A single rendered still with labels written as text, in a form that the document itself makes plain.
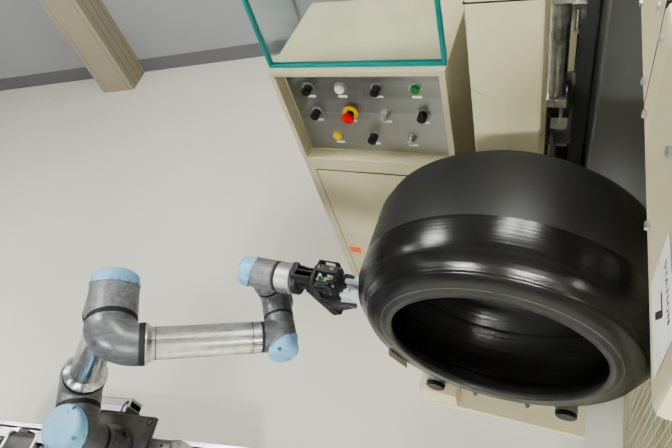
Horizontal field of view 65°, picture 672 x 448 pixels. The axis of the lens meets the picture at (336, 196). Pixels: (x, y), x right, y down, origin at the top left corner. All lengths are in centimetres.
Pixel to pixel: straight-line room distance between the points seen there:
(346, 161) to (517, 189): 100
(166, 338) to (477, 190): 76
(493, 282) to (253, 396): 177
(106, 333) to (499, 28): 100
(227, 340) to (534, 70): 87
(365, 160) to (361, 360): 97
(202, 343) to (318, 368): 120
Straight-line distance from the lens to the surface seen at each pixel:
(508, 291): 85
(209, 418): 253
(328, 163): 186
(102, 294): 133
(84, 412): 164
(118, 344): 127
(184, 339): 128
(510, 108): 107
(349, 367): 239
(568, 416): 129
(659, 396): 50
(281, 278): 127
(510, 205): 88
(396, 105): 164
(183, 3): 435
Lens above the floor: 212
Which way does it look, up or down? 46 degrees down
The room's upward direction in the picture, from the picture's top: 21 degrees counter-clockwise
